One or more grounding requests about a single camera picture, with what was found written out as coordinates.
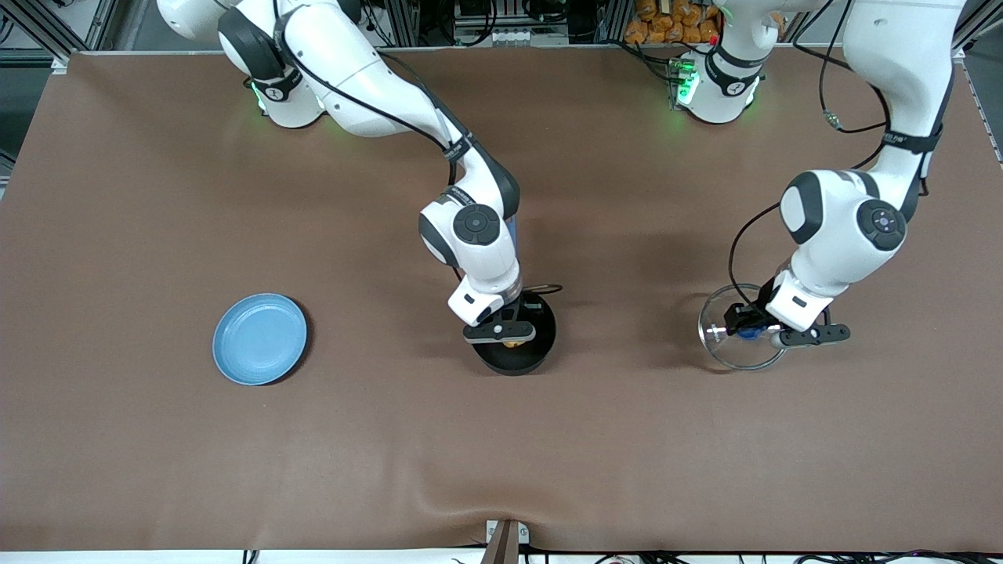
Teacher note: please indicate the orange packaged items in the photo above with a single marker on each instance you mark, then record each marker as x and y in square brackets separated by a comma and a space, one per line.
[666, 23]

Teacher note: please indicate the aluminium frame post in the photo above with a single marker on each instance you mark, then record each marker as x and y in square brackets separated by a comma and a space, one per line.
[401, 19]
[613, 19]

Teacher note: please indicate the brown table cloth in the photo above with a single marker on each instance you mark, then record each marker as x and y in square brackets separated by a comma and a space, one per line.
[705, 454]

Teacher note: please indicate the glass lid with blue knob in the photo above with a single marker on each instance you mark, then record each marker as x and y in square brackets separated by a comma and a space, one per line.
[750, 334]

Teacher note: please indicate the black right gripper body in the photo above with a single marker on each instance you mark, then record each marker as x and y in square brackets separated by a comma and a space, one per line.
[534, 307]

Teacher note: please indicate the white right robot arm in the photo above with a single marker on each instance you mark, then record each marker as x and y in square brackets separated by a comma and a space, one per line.
[368, 86]

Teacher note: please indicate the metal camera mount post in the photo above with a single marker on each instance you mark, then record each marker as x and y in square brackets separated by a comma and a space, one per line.
[505, 548]

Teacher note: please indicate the blue round plate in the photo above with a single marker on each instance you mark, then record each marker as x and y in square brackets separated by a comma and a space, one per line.
[258, 338]

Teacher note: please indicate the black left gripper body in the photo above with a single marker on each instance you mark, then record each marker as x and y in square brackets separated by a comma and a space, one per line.
[741, 316]

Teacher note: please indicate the aluminium frame corner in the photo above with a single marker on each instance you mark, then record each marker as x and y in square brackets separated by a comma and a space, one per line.
[55, 35]
[972, 48]

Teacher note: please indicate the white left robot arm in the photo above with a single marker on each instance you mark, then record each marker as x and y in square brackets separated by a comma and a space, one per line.
[838, 227]

